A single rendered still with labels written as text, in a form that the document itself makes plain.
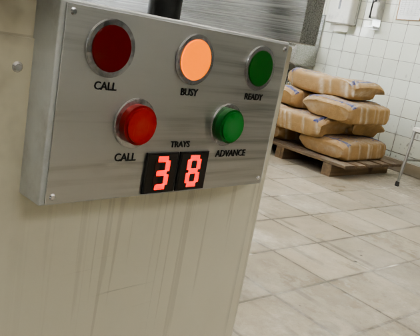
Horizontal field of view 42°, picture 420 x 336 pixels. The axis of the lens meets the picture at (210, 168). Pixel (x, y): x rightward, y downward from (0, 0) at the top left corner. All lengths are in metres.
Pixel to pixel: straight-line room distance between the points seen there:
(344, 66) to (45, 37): 4.92
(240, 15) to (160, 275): 0.28
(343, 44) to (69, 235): 4.93
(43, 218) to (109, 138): 0.08
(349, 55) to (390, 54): 0.42
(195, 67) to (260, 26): 0.15
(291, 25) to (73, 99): 0.25
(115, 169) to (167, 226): 0.12
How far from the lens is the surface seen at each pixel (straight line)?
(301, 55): 5.29
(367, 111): 4.21
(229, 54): 0.47
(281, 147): 4.30
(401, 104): 4.89
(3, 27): 0.38
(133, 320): 0.54
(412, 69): 4.87
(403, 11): 4.99
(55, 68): 0.37
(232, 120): 0.47
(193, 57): 0.43
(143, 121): 0.40
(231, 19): 0.60
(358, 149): 4.20
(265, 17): 0.57
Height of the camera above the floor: 0.83
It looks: 14 degrees down
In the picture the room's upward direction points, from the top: 10 degrees clockwise
